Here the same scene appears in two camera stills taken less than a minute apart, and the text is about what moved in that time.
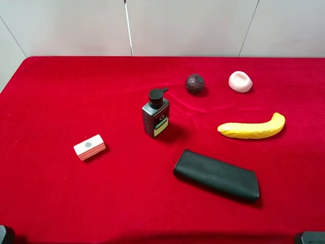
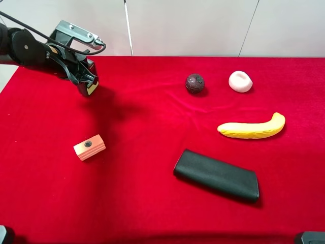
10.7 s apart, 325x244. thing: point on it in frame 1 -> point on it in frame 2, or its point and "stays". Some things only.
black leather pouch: x=229 y=180 stays
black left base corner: x=7 y=235 stays
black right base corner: x=313 y=237 stays
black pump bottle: x=155 y=113 -> x=88 y=89
